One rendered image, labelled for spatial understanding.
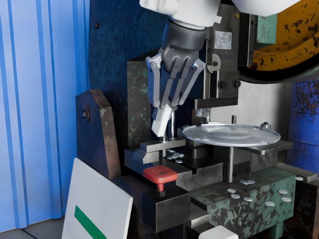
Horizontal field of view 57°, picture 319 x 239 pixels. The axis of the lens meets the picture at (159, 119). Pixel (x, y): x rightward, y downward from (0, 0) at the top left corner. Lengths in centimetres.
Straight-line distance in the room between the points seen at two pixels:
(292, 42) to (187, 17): 78
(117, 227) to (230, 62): 64
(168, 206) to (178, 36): 36
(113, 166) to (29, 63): 100
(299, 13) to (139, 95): 65
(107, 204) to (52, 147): 95
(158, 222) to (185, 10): 43
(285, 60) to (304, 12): 18
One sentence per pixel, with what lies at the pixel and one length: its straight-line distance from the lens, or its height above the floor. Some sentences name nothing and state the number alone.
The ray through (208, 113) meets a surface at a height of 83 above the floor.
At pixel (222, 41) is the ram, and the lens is 94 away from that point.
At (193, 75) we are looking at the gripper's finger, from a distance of 59.
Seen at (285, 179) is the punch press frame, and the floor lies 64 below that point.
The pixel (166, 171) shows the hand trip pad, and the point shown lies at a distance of 65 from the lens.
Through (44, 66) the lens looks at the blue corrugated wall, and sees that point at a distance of 188.
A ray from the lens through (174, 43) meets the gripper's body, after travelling 52.
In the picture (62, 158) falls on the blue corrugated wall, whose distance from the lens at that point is 201.
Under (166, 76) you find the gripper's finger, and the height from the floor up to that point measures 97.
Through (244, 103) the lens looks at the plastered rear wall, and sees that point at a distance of 298.
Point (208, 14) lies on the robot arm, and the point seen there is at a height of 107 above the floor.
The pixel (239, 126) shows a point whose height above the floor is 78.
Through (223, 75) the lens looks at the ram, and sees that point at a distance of 90.
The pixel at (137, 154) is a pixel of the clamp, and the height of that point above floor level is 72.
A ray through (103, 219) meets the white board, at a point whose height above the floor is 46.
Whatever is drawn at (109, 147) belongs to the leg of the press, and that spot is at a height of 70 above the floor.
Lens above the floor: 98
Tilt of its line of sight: 10 degrees down
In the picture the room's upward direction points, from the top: straight up
